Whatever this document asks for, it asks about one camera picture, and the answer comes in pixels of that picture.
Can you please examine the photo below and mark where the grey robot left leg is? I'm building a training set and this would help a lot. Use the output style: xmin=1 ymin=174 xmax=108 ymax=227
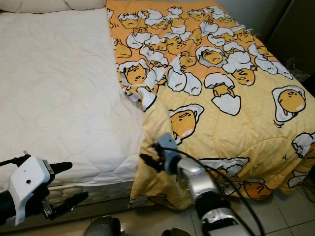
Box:
xmin=82 ymin=215 xmax=122 ymax=236

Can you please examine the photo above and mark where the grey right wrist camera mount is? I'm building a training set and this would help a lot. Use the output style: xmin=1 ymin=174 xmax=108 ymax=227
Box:
xmin=155 ymin=132 xmax=183 ymax=173

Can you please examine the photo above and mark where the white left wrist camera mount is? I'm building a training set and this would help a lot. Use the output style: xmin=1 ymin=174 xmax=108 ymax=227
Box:
xmin=8 ymin=156 xmax=55 ymax=226

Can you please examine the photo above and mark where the white quilted mattress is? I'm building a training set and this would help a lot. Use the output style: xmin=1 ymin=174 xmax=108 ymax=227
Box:
xmin=0 ymin=7 xmax=146 ymax=203

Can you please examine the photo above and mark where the grey robot leg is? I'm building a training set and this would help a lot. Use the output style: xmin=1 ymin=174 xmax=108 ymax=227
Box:
xmin=82 ymin=215 xmax=122 ymax=236
xmin=159 ymin=227 xmax=193 ymax=236

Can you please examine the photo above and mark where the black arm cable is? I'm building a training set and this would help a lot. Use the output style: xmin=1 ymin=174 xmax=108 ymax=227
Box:
xmin=170 ymin=147 xmax=269 ymax=236
xmin=0 ymin=153 xmax=31 ymax=168

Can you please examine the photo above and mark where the grey robot right leg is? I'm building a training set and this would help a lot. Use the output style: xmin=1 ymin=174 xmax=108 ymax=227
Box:
xmin=159 ymin=227 xmax=193 ymax=236

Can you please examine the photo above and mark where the cream pillow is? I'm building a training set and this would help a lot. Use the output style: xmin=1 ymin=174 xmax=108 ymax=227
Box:
xmin=0 ymin=0 xmax=67 ymax=13
xmin=64 ymin=0 xmax=108 ymax=10

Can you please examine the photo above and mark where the yellow cartoon egg blanket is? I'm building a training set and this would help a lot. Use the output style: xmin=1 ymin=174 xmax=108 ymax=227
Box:
xmin=106 ymin=0 xmax=315 ymax=208

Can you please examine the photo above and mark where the dark cabinet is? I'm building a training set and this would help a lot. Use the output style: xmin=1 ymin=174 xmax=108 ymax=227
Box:
xmin=265 ymin=0 xmax=315 ymax=75

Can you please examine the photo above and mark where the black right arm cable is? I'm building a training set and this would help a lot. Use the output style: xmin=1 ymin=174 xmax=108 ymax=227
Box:
xmin=170 ymin=147 xmax=269 ymax=236

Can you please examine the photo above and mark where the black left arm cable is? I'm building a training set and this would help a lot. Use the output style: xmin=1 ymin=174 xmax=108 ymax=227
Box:
xmin=0 ymin=153 xmax=31 ymax=168

